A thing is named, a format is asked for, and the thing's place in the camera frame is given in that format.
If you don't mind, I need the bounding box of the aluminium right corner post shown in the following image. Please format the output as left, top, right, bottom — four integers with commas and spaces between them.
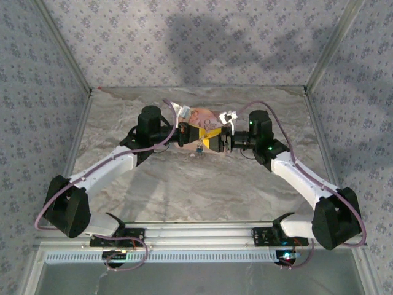
303, 0, 367, 93

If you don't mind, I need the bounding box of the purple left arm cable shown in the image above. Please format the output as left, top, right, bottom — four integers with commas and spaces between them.
34, 98, 181, 272

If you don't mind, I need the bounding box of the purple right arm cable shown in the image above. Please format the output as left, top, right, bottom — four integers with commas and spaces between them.
238, 100, 368, 271

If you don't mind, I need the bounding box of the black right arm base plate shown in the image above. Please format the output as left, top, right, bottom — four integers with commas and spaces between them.
251, 226, 309, 247

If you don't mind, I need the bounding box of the aluminium mounting rail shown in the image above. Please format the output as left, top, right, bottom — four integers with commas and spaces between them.
33, 221, 360, 250

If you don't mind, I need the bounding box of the aluminium right table rail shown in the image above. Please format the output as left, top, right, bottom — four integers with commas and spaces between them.
303, 87, 340, 187

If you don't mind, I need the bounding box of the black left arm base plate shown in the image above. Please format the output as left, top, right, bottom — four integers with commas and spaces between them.
88, 227, 147, 248

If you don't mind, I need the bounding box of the white slotted cable duct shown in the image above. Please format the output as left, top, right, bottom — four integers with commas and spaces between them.
44, 250, 279, 265

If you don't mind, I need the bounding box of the aluminium table rail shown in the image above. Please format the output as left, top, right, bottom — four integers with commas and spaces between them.
61, 88, 95, 185
303, 87, 340, 187

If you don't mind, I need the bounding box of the pink decorated wooden box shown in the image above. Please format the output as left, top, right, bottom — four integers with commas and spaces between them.
171, 103, 236, 156

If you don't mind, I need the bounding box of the aluminium corner post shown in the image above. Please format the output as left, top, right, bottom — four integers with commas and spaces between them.
32, 0, 94, 95
303, 0, 367, 93

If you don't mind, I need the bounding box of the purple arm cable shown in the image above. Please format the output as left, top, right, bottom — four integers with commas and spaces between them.
238, 100, 368, 271
34, 98, 181, 272

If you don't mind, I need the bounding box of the aluminium left corner post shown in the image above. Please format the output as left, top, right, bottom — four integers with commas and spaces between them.
32, 0, 94, 95

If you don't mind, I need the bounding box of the aluminium left table rail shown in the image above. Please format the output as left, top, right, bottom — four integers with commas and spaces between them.
61, 88, 95, 185

